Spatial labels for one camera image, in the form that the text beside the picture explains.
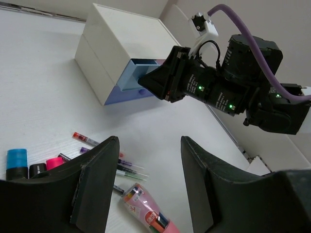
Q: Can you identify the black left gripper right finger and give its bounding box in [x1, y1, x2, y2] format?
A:
[181, 136, 311, 233]

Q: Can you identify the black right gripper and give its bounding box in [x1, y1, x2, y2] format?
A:
[138, 46, 247, 116]

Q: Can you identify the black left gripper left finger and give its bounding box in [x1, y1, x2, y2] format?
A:
[0, 136, 120, 233]

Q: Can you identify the light blue small drawer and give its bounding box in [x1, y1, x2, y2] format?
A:
[117, 59, 161, 91]

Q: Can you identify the pink cap highlighter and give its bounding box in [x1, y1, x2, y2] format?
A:
[46, 157, 64, 170]

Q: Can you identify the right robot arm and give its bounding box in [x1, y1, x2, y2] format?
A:
[138, 34, 311, 135]

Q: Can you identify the purple lower drawer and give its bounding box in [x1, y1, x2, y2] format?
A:
[104, 85, 153, 105]

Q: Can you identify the black gel pen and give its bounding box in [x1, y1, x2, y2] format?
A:
[113, 184, 125, 195]

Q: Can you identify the green gel pen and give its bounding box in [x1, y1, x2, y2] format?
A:
[116, 170, 146, 181]

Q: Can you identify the black highlighter body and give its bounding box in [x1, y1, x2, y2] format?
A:
[29, 163, 47, 178]

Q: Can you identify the red gel pen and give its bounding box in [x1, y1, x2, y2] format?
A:
[72, 132, 100, 146]

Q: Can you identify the white mini drawer cabinet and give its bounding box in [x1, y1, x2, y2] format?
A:
[75, 3, 179, 105]

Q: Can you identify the blue cap highlighter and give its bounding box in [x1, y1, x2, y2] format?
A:
[6, 149, 28, 181]

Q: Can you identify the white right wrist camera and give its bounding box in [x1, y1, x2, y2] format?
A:
[188, 13, 218, 57]

